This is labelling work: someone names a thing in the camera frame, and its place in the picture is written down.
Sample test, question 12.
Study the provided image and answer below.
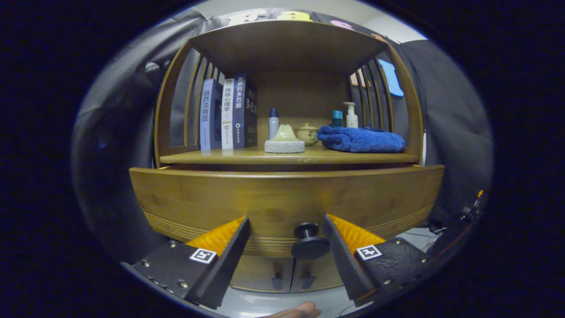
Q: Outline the white pump bottle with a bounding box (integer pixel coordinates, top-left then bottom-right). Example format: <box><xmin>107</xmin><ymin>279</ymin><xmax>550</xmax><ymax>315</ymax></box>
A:
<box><xmin>343</xmin><ymin>102</ymin><xmax>359</xmax><ymax>129</ymax></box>

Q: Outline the black equipment with orange part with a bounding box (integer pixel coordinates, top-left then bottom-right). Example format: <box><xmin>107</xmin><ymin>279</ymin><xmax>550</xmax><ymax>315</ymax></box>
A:
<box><xmin>426</xmin><ymin>190</ymin><xmax>484</xmax><ymax>261</ymax></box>

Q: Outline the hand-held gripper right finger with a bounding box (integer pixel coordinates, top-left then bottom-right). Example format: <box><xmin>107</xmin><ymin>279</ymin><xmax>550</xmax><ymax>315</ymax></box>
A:
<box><xmin>321</xmin><ymin>214</ymin><xmax>442</xmax><ymax>307</ymax></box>

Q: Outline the wooden drawer with black knob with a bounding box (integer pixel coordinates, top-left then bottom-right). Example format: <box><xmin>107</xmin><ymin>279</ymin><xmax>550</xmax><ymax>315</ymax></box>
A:
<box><xmin>129</xmin><ymin>164</ymin><xmax>445</xmax><ymax>260</ymax></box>

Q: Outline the light blue book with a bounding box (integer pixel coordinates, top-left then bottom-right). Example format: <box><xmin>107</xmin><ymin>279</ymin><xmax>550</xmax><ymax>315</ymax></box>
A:
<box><xmin>200</xmin><ymin>79</ymin><xmax>223</xmax><ymax>151</ymax></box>

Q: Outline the wooden cabinet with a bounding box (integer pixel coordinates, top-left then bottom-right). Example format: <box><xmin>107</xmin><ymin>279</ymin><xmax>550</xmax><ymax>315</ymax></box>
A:
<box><xmin>152</xmin><ymin>20</ymin><xmax>424</xmax><ymax>294</ymax></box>

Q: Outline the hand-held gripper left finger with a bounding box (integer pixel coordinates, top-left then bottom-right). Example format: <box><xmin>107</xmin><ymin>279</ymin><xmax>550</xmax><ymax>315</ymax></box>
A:
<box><xmin>121</xmin><ymin>216</ymin><xmax>251</xmax><ymax>310</ymax></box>

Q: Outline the white spine book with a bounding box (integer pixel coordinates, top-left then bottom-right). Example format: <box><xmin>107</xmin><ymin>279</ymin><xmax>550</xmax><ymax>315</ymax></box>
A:
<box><xmin>221</xmin><ymin>78</ymin><xmax>235</xmax><ymax>150</ymax></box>

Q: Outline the blue folded towel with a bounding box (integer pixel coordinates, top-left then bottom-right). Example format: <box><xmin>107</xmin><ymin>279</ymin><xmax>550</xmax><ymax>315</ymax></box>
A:
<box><xmin>316</xmin><ymin>125</ymin><xmax>405</xmax><ymax>154</ymax></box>

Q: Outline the dark navy book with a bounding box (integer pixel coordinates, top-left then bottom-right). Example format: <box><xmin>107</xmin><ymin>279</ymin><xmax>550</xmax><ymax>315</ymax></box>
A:
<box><xmin>233</xmin><ymin>73</ymin><xmax>258</xmax><ymax>149</ymax></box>

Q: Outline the beige lidded teacup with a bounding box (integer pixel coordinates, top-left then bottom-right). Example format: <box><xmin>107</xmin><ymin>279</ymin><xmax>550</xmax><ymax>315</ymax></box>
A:
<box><xmin>295</xmin><ymin>123</ymin><xmax>319</xmax><ymax>147</ymax></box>

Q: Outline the wooden cabinet door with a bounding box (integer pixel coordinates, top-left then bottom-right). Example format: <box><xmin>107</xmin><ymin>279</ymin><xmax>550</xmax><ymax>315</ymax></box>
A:
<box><xmin>230</xmin><ymin>255</ymin><xmax>294</xmax><ymax>293</ymax></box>
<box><xmin>290</xmin><ymin>254</ymin><xmax>345</xmax><ymax>292</ymax></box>

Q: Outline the wooden countertop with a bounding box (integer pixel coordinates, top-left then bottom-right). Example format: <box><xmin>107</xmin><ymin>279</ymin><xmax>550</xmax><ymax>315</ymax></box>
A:
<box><xmin>160</xmin><ymin>144</ymin><xmax>420</xmax><ymax>165</ymax></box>

